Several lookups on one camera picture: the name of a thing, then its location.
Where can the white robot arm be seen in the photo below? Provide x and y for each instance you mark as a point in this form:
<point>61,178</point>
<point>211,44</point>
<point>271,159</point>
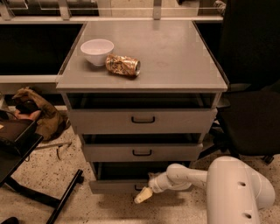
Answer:
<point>235,192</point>

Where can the crushed golden can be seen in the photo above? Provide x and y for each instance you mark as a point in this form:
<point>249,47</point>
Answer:
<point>123,65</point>

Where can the black office chair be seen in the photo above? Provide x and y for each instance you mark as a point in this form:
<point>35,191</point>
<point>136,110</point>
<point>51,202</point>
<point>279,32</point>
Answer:
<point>247,47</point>

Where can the white bowl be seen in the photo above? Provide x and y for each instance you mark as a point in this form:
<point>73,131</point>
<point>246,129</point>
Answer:
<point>96,51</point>

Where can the grey top drawer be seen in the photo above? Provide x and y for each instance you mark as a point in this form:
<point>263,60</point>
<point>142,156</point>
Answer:
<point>141,121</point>

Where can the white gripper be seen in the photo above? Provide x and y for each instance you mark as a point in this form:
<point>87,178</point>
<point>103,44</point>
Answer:
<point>155,183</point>

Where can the grey drawer cabinet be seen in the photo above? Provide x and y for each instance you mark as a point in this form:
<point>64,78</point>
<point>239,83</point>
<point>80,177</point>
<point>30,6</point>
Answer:
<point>143,98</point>

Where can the black box on table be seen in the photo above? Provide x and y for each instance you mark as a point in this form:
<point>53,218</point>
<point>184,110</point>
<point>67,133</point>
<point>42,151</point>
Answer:
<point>14,133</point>

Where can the grey drawer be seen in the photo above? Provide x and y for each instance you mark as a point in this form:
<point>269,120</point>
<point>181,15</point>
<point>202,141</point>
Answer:
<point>141,121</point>
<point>143,152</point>
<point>123,177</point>

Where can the grey bottom drawer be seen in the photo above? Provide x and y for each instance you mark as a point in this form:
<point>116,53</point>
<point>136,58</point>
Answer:
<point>123,177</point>

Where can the grey middle drawer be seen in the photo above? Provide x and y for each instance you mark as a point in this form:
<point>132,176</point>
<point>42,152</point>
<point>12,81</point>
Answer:
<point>143,152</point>

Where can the black side table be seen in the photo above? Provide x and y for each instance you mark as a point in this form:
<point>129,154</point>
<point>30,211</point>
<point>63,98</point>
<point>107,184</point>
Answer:
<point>8,165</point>

